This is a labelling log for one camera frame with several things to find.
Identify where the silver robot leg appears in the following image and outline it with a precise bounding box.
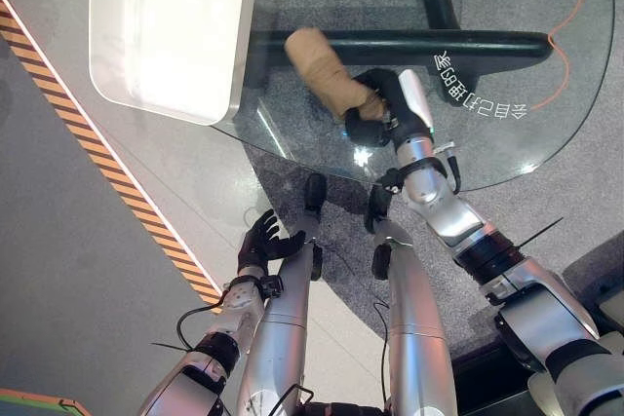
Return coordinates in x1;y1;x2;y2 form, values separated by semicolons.
236;172;329;416
364;184;459;416

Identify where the silver left robot leg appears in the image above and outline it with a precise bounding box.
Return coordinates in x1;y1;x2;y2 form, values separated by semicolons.
236;172;329;416

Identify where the green orange edged object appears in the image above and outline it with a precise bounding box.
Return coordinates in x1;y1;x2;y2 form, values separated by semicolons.
0;388;93;416

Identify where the silver right robot leg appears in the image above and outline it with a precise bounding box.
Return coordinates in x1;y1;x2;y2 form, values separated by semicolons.
364;184;459;416

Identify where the yellow black hazard tape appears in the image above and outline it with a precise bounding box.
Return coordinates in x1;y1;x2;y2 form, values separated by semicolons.
0;0;223;308

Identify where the orange cable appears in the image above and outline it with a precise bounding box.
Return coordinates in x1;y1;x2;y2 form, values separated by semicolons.
493;0;587;110

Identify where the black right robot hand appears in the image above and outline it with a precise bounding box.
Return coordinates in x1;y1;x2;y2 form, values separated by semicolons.
344;67;436;148

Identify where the white table top slab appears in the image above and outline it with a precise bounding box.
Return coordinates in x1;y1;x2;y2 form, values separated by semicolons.
88;0;263;127

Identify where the round glass table top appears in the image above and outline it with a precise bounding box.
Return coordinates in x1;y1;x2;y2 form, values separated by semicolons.
210;0;617;193

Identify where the black table base frame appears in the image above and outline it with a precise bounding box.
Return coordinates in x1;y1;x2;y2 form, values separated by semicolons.
246;0;555;91

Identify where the tan brown cloth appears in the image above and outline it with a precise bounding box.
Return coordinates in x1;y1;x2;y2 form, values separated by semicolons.
284;27;387;122

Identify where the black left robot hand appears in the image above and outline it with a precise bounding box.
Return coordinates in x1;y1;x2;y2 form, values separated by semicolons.
237;208;307;278

